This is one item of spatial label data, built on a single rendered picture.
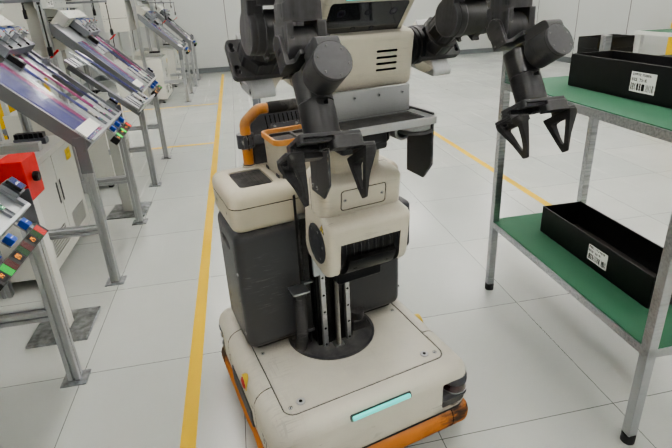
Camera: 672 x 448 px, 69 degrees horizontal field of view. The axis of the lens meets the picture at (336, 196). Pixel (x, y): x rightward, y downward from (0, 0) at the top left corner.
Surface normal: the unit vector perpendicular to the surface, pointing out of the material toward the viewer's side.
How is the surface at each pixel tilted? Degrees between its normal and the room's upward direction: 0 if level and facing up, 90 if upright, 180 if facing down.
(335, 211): 98
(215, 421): 0
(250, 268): 90
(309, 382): 0
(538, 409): 0
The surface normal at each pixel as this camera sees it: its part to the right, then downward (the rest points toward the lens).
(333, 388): -0.04, -0.93
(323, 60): 0.34, -0.21
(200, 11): 0.20, 0.36
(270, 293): 0.43, 0.32
